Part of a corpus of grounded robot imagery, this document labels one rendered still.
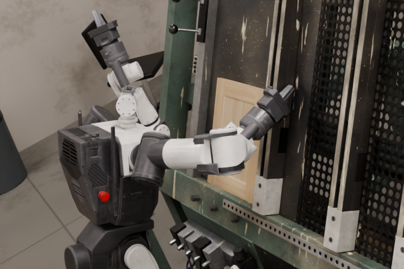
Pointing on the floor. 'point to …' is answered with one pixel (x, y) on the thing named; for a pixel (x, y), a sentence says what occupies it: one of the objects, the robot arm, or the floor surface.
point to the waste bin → (9, 161)
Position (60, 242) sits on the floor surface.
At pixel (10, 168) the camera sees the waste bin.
